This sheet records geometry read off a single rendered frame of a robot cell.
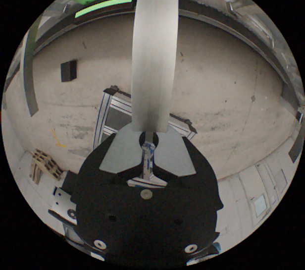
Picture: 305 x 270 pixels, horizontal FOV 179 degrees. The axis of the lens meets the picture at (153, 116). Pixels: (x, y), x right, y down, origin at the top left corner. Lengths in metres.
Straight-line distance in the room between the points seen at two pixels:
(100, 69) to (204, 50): 0.94
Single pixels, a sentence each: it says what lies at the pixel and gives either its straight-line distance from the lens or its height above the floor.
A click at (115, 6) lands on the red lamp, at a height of 0.70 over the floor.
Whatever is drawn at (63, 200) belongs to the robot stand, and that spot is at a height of 0.94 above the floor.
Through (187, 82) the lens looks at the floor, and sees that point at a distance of 1.00.
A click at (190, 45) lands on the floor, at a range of 1.00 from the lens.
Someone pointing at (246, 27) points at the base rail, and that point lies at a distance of 0.40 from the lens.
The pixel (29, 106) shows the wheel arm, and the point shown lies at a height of 0.85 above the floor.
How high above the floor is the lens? 0.94
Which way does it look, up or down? 60 degrees down
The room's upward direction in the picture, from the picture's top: 180 degrees clockwise
